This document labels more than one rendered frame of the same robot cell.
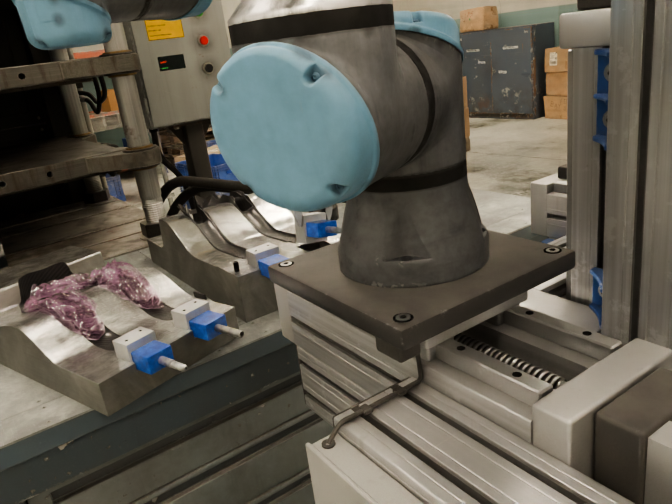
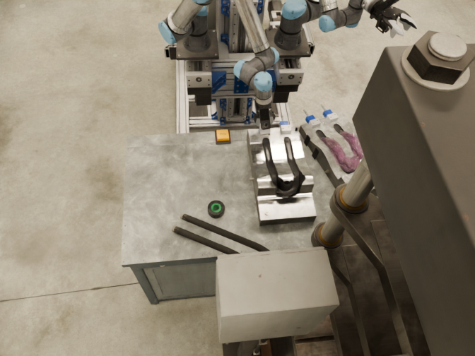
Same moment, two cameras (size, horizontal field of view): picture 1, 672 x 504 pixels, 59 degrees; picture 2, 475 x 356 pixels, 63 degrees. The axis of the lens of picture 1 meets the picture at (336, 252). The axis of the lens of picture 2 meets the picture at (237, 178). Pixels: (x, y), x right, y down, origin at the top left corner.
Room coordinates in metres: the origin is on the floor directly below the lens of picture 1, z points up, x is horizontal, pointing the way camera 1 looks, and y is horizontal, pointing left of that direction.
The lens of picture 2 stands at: (2.29, 0.42, 2.46)
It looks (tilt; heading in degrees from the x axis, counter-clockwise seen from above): 58 degrees down; 203
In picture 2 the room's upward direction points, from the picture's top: 5 degrees clockwise
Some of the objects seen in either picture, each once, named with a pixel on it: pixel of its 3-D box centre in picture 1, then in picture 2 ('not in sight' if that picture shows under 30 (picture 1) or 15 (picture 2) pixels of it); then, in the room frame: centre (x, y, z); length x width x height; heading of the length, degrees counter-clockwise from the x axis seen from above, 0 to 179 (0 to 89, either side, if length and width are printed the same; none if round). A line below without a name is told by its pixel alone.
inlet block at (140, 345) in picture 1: (157, 358); (326, 113); (0.77, 0.28, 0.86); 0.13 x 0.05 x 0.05; 50
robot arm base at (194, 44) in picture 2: not in sight; (196, 34); (0.83, -0.50, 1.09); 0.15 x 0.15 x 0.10
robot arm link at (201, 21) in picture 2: not in sight; (194, 16); (0.84, -0.50, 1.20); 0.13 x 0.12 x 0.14; 163
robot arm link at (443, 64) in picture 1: (395, 91); (293, 14); (0.56, -0.07, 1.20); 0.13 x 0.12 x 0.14; 148
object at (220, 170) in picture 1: (214, 172); not in sight; (5.04, 0.94, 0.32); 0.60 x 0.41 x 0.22; 42
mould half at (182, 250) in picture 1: (240, 240); (280, 171); (1.25, 0.20, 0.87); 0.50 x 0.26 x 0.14; 33
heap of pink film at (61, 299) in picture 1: (83, 289); (347, 148); (0.99, 0.45, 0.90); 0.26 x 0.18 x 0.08; 50
